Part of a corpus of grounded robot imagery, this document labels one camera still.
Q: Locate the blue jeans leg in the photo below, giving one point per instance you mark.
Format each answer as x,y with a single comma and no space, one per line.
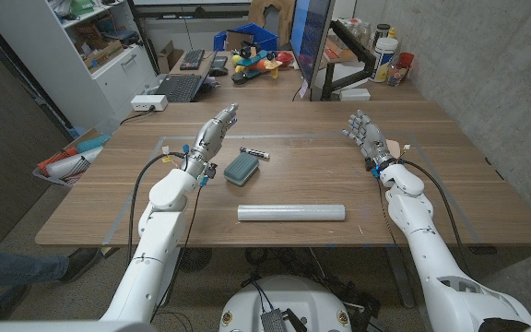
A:
12,269

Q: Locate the small cardboard box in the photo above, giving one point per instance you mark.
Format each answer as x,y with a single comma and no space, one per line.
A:
169,57

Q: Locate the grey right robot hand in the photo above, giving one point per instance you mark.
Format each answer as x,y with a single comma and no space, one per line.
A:
372,138

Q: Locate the black lid jar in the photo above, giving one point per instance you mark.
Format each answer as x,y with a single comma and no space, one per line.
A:
381,32

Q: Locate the black floor fan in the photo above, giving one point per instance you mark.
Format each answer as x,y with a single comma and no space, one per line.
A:
195,259

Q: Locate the white wipes canister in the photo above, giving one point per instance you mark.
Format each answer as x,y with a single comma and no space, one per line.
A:
383,60

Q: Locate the small white box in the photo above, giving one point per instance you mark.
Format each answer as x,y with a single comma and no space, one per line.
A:
354,94

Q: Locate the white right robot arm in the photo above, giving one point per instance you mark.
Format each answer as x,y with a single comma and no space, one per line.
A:
436,258

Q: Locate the black keyboard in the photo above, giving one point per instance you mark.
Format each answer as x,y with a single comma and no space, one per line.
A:
192,59

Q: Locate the clear glass cup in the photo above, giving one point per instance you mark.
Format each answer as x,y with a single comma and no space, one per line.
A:
396,74

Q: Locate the orange roll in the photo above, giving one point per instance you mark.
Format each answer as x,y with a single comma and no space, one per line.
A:
55,158

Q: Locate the computer monitor with blue screen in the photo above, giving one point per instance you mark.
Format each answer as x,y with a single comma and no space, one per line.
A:
310,37

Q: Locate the black computer mouse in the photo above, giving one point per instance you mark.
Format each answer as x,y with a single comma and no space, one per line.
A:
218,71

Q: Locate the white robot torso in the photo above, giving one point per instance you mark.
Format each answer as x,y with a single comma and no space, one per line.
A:
293,295

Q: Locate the floor basket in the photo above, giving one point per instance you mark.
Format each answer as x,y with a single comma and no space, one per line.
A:
53,177

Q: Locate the colourful toy airplane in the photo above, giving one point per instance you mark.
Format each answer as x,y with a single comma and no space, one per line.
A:
258,62

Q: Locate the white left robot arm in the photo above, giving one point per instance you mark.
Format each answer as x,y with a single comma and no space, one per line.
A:
155,240

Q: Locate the white marker with black cap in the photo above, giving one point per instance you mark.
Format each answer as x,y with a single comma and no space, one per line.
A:
256,153

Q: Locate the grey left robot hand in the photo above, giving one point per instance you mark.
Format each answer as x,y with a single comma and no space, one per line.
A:
210,138

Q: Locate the white roll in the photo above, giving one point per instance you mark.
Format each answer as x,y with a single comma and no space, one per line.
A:
74,162

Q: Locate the teal soap case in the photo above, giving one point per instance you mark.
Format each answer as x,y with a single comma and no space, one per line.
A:
241,169

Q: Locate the clear plastic wrap roll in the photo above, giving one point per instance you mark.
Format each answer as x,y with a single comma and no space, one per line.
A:
291,212

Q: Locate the blue plastic bin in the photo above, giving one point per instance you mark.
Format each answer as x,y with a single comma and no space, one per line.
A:
258,34

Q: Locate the teal roll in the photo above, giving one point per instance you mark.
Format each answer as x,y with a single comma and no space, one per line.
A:
92,143

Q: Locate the white power strip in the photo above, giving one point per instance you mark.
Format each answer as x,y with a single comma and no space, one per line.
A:
148,102

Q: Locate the white shelf cabinet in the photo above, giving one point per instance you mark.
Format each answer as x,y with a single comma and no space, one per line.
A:
113,83

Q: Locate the black laptop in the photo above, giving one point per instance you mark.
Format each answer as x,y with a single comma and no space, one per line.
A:
180,87

